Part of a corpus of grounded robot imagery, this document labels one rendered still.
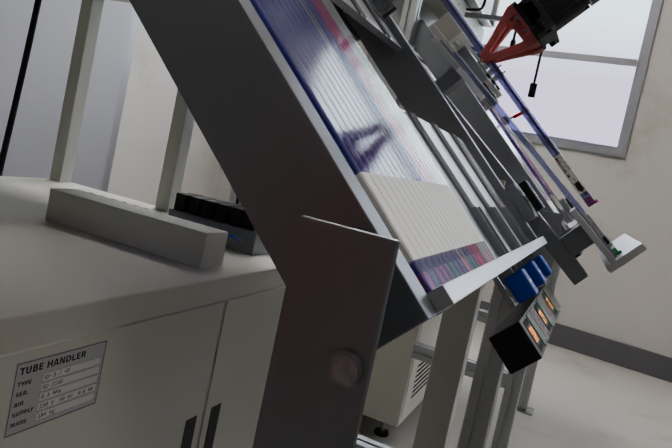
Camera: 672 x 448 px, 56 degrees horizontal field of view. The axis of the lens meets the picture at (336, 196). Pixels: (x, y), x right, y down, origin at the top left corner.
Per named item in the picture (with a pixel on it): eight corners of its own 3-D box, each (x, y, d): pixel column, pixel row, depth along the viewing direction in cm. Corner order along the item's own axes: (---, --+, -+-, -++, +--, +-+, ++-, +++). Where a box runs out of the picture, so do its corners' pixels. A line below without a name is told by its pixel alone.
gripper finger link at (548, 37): (463, 35, 88) (522, -10, 85) (473, 46, 95) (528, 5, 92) (491, 74, 87) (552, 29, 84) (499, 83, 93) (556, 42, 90)
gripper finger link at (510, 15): (465, 37, 89) (523, -8, 86) (475, 48, 96) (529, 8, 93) (492, 75, 87) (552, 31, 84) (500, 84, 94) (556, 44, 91)
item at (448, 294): (506, 267, 97) (547, 243, 95) (348, 367, 36) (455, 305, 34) (501, 260, 97) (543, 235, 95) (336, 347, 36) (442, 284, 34)
